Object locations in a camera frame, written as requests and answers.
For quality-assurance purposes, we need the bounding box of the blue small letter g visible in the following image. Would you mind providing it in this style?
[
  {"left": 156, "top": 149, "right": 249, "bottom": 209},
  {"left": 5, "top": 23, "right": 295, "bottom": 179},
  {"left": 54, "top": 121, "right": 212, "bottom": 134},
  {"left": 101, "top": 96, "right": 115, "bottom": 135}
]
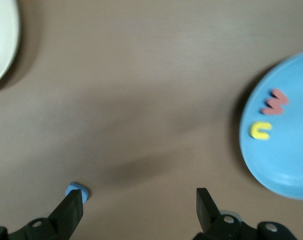
[{"left": 65, "top": 181, "right": 90, "bottom": 205}]

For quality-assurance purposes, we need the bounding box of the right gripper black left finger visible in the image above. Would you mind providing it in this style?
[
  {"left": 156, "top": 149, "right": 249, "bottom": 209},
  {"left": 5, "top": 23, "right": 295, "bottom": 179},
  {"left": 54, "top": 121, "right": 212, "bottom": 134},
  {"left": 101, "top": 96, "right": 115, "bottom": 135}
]
[{"left": 0, "top": 188, "right": 84, "bottom": 240}]

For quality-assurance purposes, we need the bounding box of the beige plate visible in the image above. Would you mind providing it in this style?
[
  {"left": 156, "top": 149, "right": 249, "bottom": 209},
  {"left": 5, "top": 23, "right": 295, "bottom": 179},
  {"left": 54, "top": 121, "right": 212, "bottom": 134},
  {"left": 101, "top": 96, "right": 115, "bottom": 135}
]
[{"left": 0, "top": 0, "right": 21, "bottom": 88}]

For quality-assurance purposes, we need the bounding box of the blue plate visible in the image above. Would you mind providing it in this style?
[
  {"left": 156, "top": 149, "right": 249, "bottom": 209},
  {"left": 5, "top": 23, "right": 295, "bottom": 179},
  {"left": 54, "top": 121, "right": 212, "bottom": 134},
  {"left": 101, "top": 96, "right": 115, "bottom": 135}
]
[{"left": 239, "top": 49, "right": 303, "bottom": 201}]

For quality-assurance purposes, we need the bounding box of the yellow small letter u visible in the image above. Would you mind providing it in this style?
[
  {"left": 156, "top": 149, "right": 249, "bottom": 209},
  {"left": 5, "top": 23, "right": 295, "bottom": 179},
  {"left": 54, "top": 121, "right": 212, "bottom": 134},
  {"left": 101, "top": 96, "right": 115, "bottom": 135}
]
[{"left": 249, "top": 121, "right": 272, "bottom": 140}]

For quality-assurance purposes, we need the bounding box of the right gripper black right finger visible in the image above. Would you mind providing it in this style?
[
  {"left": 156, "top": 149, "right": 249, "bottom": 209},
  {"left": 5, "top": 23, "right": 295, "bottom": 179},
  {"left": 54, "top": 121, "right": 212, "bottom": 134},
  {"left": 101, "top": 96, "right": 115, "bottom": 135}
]
[{"left": 192, "top": 187, "right": 300, "bottom": 240}]

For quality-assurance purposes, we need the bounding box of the red small letter w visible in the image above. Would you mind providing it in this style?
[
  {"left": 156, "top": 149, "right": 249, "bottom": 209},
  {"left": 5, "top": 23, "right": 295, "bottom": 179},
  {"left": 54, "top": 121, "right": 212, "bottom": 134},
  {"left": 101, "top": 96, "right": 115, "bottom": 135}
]
[{"left": 260, "top": 87, "right": 290, "bottom": 116}]

